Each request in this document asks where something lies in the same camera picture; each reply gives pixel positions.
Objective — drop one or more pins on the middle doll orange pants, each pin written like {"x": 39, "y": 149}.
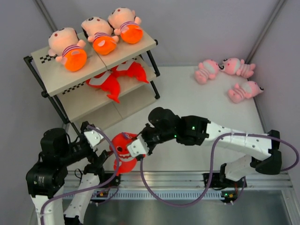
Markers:
{"x": 99, "y": 33}

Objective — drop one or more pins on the pink plush top right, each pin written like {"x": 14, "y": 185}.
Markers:
{"x": 234, "y": 66}

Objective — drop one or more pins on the beige three-tier shelf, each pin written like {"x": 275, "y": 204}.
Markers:
{"x": 76, "y": 102}

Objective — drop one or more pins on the right doll orange pants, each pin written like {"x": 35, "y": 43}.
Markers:
{"x": 126, "y": 25}

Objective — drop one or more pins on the red plush fish white face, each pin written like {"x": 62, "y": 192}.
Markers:
{"x": 120, "y": 142}

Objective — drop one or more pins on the pink plush left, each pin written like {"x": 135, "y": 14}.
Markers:
{"x": 207, "y": 70}

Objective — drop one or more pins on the left doll orange pants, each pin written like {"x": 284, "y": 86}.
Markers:
{"x": 67, "y": 49}

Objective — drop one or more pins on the pink plush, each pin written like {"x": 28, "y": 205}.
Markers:
{"x": 243, "y": 91}
{"x": 207, "y": 70}
{"x": 234, "y": 66}

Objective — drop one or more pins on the doll orange pants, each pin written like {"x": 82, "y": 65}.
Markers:
{"x": 126, "y": 25}
{"x": 67, "y": 49}
{"x": 99, "y": 33}

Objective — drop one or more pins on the pink plush lower right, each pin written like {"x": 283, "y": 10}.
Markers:
{"x": 243, "y": 91}

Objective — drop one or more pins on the wrist white camera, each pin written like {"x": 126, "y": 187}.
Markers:
{"x": 138, "y": 147}
{"x": 93, "y": 137}

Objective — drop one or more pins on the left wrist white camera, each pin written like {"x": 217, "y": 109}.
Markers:
{"x": 93, "y": 137}

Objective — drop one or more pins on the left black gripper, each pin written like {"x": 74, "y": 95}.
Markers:
{"x": 97, "y": 161}

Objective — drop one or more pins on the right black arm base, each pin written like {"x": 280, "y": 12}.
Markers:
{"x": 219, "y": 181}

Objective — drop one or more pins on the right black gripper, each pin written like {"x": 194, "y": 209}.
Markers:
{"x": 143, "y": 134}

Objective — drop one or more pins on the aluminium mounting rail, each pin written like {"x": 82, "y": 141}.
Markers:
{"x": 195, "y": 180}

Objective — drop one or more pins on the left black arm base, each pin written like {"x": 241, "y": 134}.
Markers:
{"x": 115, "y": 182}

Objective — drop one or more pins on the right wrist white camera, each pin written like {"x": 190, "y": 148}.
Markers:
{"x": 138, "y": 147}

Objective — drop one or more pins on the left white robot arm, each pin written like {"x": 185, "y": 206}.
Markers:
{"x": 46, "y": 179}

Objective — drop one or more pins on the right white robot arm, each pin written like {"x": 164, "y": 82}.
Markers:
{"x": 261, "y": 152}

